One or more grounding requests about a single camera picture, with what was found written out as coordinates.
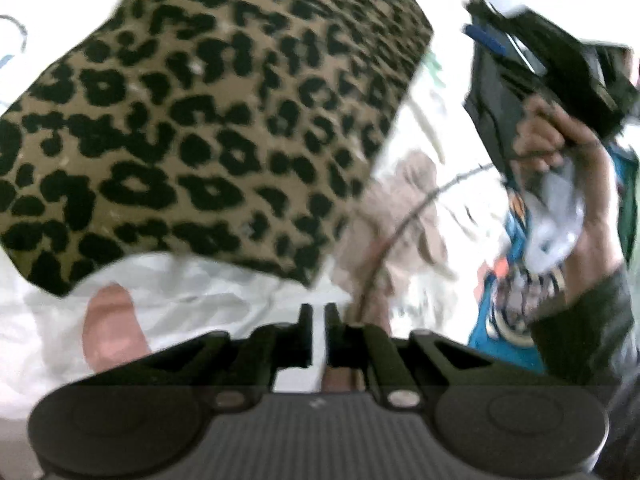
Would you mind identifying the teal patterned fabric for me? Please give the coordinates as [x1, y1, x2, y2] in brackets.
[466, 144, 632, 376]

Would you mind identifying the thin black cable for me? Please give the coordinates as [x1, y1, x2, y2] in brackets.
[351, 142, 606, 321]

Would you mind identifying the person right hand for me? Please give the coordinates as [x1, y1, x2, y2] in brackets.
[513, 94, 624, 304]

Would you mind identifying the leopard print garment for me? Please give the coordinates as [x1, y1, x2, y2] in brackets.
[1, 0, 433, 296]

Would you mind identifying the cream bear print bedsheet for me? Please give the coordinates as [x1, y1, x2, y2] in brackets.
[0, 0, 511, 480]

